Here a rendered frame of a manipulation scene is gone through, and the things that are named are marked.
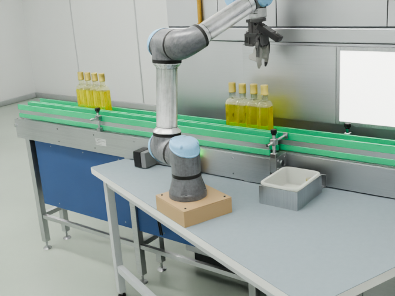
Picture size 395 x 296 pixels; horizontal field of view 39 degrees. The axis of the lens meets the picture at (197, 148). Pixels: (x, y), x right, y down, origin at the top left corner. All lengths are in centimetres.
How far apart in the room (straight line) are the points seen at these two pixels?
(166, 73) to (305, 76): 68
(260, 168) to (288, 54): 53
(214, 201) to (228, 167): 41
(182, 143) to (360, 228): 72
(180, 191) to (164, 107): 34
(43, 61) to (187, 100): 582
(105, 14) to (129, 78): 87
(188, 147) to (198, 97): 85
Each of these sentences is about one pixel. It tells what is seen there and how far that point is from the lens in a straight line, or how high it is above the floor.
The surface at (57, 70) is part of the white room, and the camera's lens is 841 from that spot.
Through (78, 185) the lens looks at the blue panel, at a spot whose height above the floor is 52.
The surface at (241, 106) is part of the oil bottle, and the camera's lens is 255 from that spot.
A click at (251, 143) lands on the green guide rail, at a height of 93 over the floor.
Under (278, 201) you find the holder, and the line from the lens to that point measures 223.
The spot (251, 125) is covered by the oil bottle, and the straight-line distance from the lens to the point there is 256.
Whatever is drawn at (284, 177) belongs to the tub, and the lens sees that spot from 241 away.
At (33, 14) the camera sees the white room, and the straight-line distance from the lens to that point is 862.
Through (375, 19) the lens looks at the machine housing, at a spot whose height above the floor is 143.
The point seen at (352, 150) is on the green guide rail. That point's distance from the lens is 235.
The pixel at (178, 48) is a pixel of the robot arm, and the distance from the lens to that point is 208.
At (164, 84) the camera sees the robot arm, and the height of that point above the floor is 125.
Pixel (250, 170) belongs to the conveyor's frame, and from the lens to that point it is 247.
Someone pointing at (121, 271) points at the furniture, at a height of 19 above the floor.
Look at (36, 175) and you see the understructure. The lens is 362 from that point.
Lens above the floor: 166
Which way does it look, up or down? 17 degrees down
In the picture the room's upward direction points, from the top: 4 degrees counter-clockwise
